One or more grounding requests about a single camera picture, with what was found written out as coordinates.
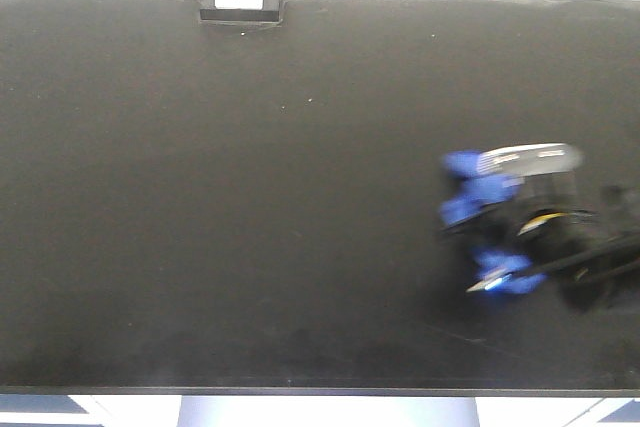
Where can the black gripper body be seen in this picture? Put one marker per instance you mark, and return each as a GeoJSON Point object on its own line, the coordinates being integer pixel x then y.
{"type": "Point", "coordinates": [571, 245]}

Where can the right blue cabinet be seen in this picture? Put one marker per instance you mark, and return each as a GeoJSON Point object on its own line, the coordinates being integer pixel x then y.
{"type": "Point", "coordinates": [602, 411]}

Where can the blue cabinet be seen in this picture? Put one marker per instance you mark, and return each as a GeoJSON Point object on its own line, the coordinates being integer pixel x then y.
{"type": "Point", "coordinates": [54, 410]}
{"type": "Point", "coordinates": [602, 411]}

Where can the blue cloth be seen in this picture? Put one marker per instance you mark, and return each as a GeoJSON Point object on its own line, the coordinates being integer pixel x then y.
{"type": "Point", "coordinates": [480, 191]}

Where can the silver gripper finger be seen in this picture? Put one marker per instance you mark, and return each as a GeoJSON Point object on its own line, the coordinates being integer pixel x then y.
{"type": "Point", "coordinates": [530, 160]}

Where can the left blue cabinet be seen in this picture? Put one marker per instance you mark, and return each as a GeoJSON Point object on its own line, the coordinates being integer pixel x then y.
{"type": "Point", "coordinates": [54, 410]}

